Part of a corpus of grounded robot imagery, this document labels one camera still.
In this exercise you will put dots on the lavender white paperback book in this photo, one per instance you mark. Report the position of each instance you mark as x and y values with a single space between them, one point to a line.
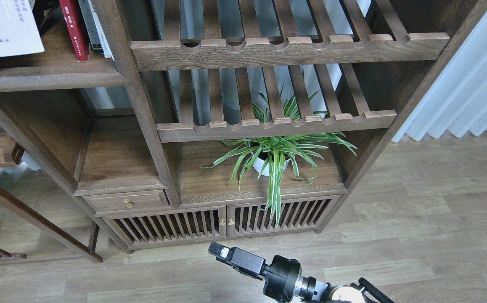
18 30

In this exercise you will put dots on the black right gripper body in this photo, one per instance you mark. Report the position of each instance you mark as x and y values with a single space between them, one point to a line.
282 276

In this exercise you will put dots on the maroon book with white characters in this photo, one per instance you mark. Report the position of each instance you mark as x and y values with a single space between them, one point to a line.
46 13

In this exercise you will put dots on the small wooden drawer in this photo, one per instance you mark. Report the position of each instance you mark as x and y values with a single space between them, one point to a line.
123 201

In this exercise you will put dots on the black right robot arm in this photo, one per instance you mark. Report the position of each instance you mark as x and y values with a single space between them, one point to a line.
314 291

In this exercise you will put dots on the dark wooden bookshelf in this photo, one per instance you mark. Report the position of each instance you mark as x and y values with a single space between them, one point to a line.
187 74

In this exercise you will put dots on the white upright book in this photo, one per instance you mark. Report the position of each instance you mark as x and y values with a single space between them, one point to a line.
104 44

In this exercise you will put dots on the dark green upright book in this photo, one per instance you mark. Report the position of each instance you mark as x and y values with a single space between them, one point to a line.
91 27

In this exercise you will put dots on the white sheer curtain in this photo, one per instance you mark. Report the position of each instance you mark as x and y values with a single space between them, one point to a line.
456 103

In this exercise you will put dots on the left slatted cabinet door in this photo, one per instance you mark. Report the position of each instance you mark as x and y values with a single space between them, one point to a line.
169 227

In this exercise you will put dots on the right slatted cabinet door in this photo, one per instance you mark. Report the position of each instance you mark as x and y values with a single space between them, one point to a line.
251 219

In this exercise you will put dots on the white plant pot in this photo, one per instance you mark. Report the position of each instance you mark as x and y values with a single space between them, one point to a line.
259 164

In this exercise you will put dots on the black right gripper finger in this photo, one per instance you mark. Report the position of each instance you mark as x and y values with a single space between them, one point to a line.
221 252

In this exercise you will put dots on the slatted cabinet door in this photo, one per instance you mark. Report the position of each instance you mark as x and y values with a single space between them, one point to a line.
251 219
169 227

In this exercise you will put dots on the green spider plant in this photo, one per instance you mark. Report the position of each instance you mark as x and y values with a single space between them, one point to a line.
280 149

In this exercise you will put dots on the red paperback book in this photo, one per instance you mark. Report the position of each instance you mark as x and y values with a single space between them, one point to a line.
73 20

